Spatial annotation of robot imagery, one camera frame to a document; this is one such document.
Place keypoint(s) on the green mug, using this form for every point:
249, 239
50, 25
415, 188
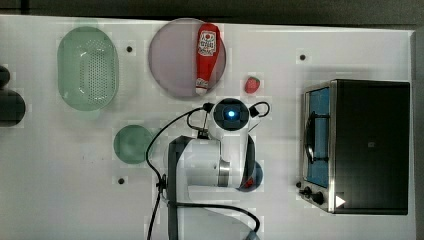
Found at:
131, 142

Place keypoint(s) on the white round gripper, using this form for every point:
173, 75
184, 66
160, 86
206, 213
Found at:
229, 117

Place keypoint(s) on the silver toaster oven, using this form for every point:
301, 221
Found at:
356, 147

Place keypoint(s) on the small strawberry in cup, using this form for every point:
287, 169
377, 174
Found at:
249, 183

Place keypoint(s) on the green perforated colander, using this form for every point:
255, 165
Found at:
88, 69

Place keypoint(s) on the red plush strawberry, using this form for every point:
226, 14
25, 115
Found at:
252, 84

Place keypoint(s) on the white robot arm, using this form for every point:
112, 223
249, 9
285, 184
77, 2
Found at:
225, 157

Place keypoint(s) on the blue cup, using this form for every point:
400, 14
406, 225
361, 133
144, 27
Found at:
252, 170

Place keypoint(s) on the red plush ketchup bottle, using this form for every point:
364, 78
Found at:
207, 50

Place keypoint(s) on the black round object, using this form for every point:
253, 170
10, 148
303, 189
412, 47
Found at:
12, 105

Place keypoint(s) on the grey round plate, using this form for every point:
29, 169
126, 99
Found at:
172, 58

